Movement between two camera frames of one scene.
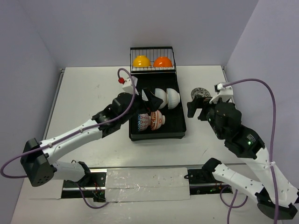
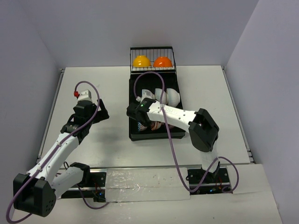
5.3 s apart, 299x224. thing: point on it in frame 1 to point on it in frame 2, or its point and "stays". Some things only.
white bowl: x=161 y=94 stays
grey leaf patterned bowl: x=200 y=92 to x=171 y=127
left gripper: x=145 y=104 to x=96 y=112
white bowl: x=174 y=98 stays
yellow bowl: x=141 y=61 stays
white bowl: x=144 y=96 stays
